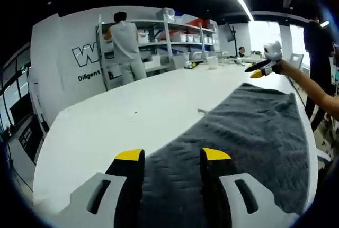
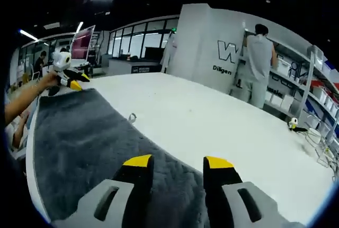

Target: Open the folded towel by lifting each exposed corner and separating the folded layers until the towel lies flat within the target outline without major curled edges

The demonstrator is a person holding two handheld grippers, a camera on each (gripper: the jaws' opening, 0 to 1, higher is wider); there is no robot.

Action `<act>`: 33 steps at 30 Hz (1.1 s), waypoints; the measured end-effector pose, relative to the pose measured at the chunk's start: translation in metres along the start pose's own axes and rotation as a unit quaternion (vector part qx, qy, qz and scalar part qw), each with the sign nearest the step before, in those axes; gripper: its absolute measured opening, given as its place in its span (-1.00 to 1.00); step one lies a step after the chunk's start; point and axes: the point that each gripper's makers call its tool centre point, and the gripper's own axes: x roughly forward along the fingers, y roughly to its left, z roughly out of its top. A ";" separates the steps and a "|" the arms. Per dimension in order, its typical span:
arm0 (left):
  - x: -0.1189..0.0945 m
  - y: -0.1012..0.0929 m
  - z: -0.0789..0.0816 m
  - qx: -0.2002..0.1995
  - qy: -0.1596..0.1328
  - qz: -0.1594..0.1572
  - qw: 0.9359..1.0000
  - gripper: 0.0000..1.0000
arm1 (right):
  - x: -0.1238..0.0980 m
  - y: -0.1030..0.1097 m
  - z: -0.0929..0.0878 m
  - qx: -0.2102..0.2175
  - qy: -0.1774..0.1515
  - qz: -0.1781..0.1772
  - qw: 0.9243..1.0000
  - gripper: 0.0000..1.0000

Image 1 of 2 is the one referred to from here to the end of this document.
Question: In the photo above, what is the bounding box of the white door panel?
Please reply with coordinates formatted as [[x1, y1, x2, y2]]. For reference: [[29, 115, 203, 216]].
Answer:
[[26, 65, 50, 133]]

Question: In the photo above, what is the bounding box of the black low cabinet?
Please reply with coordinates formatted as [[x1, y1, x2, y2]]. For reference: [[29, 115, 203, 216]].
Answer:
[[17, 121, 46, 164]]

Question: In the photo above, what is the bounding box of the grey fluffy towel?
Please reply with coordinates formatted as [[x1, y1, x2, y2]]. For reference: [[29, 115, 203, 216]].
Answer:
[[137, 82, 312, 228]]

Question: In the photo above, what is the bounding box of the row of white storage bins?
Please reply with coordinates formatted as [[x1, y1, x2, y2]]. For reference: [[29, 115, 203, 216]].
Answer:
[[137, 8, 231, 70]]

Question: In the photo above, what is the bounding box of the white plastic chair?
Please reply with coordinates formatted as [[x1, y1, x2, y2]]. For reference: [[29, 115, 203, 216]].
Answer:
[[289, 52, 305, 70]]

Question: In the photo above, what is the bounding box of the grey metal shelving rack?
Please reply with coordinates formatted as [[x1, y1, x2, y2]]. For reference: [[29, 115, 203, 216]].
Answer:
[[95, 8, 219, 91]]

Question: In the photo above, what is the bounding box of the black monitor on stand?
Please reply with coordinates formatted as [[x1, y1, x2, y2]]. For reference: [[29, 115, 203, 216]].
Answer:
[[225, 23, 239, 57]]

